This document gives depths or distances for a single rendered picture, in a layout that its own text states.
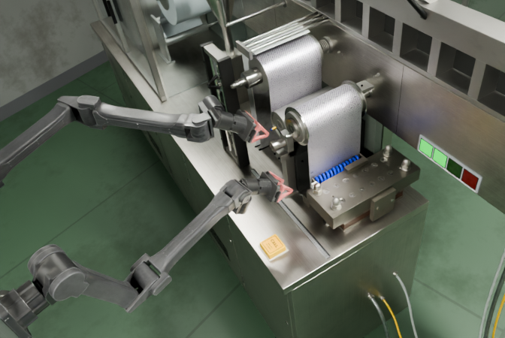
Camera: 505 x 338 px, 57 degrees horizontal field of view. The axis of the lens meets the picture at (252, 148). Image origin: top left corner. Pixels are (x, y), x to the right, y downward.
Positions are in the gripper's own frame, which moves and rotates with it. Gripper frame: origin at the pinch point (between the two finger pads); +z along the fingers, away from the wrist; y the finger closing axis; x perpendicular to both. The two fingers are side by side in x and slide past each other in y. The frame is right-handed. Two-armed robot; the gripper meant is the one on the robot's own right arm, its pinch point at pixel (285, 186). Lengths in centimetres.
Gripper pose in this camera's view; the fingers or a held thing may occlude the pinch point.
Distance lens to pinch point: 169.0
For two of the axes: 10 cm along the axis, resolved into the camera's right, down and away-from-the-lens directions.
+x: 3.4, -8.5, -4.0
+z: 8.0, 0.4, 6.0
